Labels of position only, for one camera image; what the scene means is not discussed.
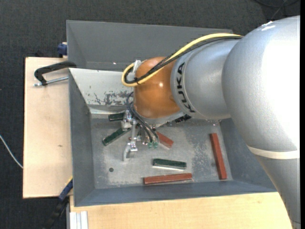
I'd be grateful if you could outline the grey metal bin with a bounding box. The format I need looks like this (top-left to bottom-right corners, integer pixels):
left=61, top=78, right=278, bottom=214
left=66, top=20, right=277, bottom=207

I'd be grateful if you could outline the pale wood board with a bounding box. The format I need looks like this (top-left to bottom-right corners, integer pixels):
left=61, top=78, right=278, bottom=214
left=22, top=56, right=73, bottom=199

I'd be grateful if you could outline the dark green flat block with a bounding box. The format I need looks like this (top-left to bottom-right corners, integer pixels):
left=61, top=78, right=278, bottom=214
left=108, top=112, right=126, bottom=122
left=102, top=127, right=131, bottom=146
left=152, top=158, right=187, bottom=171

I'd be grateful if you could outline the red-brown flat block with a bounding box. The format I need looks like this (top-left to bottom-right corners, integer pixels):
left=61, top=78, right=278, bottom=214
left=209, top=133, right=228, bottom=180
left=143, top=173, right=193, bottom=185
left=155, top=131, right=175, bottom=149

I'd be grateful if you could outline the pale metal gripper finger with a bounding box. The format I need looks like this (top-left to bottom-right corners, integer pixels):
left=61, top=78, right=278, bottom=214
left=122, top=142, right=139, bottom=162
left=121, top=111, right=134, bottom=131

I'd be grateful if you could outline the black cylinder on white bracket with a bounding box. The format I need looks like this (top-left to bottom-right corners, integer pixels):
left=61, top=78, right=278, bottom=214
left=173, top=114, right=192, bottom=124

